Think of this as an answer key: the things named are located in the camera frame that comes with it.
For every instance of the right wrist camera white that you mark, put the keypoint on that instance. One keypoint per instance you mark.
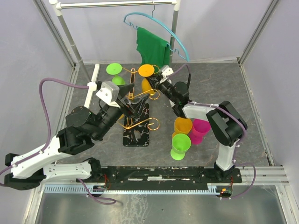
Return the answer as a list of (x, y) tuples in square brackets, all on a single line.
[(166, 72)]

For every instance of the gold wine glass rack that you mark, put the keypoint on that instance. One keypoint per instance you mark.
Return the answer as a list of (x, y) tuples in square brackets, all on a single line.
[(137, 130)]

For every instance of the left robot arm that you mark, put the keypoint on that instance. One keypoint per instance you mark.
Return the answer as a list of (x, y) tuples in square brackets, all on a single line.
[(83, 128)]

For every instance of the silver white clothes rail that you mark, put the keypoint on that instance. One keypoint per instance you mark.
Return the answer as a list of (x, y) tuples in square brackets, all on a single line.
[(58, 7)]

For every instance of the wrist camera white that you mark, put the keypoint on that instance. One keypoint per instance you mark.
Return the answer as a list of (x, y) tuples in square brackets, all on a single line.
[(108, 92), (166, 72)]

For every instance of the light blue cable duct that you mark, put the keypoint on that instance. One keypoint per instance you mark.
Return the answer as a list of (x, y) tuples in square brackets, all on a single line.
[(80, 189)]

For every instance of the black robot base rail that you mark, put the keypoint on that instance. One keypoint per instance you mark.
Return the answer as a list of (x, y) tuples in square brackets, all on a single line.
[(162, 178)]

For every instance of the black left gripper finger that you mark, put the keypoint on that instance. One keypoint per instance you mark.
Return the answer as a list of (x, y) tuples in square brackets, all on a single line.
[(124, 90), (134, 107)]

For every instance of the lime green wine glass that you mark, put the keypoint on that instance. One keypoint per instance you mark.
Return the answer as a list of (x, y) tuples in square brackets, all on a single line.
[(114, 69)]

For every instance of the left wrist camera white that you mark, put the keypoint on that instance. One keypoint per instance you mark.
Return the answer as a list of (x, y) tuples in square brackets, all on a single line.
[(108, 92)]

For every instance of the green cloth on hanger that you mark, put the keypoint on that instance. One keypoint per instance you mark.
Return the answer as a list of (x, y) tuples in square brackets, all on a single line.
[(153, 49)]

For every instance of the pink wine glass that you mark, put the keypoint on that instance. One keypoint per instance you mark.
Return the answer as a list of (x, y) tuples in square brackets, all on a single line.
[(199, 130)]

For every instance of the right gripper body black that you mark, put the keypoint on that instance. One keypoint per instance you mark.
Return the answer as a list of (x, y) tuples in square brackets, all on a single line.
[(165, 87)]

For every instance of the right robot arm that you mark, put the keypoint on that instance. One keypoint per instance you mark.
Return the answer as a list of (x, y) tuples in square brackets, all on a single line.
[(228, 126)]

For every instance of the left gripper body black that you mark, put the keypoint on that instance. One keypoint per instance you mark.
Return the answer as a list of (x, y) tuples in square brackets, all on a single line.
[(112, 115)]

